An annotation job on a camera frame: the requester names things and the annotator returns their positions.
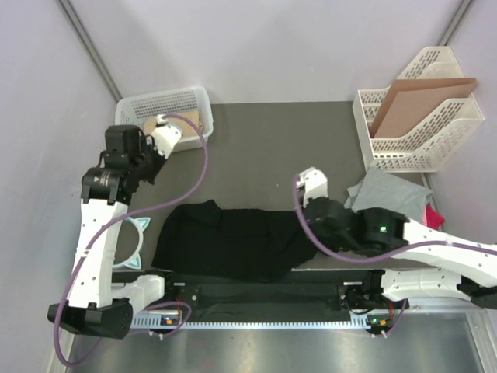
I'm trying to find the white slotted cable duct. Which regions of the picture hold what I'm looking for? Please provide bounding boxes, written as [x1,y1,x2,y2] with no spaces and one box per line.
[130,313,371,330]

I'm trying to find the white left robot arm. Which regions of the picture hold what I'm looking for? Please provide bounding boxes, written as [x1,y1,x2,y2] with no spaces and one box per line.
[47,124,181,339]

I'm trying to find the grey t shirt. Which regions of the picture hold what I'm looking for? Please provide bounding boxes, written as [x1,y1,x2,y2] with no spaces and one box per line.
[344,168,432,222]

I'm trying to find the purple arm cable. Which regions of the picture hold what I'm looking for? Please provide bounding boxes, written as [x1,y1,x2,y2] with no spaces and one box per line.
[53,113,210,367]
[293,174,497,337]

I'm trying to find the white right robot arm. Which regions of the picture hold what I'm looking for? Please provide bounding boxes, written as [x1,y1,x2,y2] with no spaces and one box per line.
[294,197,496,309]

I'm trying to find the white perforated plastic basket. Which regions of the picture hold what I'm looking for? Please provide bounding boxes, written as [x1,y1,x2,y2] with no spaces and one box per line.
[114,86,214,143]

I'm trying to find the red cloth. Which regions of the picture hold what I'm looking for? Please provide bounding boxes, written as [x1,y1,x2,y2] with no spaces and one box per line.
[422,204,446,230]

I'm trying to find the white plastic file organizer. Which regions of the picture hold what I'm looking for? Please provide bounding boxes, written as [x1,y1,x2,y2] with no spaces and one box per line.
[353,46,485,173]

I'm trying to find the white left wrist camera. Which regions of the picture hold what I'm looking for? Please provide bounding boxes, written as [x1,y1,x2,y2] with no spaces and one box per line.
[150,114,182,159]

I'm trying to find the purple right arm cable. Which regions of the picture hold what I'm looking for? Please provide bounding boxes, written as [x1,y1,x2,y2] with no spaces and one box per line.
[293,174,497,337]

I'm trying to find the brown cardboard folder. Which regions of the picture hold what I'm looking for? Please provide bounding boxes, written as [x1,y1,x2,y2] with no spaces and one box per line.
[370,78,478,139]

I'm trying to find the beige folded t shirt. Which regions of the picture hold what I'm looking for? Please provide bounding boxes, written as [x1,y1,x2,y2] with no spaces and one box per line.
[143,110,206,140]

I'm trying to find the teal cat ear headphones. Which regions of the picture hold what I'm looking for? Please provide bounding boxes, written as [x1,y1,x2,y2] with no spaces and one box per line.
[113,217,151,270]

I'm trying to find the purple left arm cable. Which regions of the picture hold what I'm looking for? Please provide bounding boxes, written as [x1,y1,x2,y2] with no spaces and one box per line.
[53,113,210,367]

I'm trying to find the black t shirt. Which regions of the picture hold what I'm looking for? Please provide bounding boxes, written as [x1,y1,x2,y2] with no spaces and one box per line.
[152,200,317,282]

